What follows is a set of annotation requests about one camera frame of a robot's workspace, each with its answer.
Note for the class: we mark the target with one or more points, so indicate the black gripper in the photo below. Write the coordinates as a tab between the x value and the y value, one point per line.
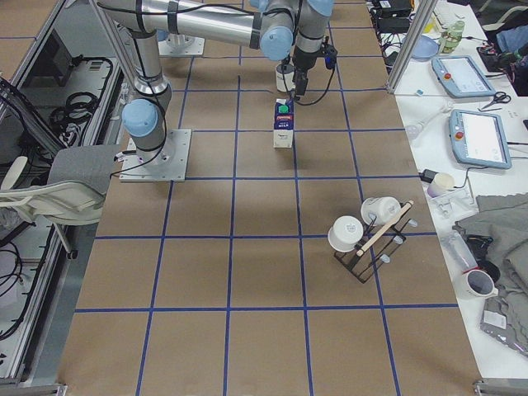
304	63

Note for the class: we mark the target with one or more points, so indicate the white mug grey inside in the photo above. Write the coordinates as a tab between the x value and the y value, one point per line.
285	77

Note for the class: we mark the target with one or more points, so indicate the blue white milk carton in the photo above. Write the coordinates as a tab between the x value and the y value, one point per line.
284	121

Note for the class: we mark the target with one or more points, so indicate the white cup on rack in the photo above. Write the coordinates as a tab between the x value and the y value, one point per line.
345	233
379	210

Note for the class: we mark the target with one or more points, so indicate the white paper cup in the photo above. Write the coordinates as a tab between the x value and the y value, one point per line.
441	183

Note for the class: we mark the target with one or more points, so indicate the blue plate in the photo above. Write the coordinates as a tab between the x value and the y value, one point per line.
425	49

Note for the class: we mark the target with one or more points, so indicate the wooden rolling stick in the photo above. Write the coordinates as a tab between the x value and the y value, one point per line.
360	251

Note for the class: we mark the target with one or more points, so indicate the upper blue teach pendant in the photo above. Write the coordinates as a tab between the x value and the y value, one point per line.
461	77

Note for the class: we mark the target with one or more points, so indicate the blue teach pendant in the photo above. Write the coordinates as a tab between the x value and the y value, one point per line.
478	139
461	77

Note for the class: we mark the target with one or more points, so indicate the lower blue teach pendant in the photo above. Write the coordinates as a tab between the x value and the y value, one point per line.
478	139

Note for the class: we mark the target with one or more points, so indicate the black scissors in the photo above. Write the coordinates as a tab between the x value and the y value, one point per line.
498	98

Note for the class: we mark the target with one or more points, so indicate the grey office chair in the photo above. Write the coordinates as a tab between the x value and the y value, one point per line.
74	193

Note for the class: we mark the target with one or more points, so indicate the grey cloth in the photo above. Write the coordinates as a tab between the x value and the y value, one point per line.
504	220

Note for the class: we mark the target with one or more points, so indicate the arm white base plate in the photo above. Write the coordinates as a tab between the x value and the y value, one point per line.
196	49
169	165

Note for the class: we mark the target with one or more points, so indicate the aluminium frame post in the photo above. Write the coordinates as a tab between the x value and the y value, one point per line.
422	16

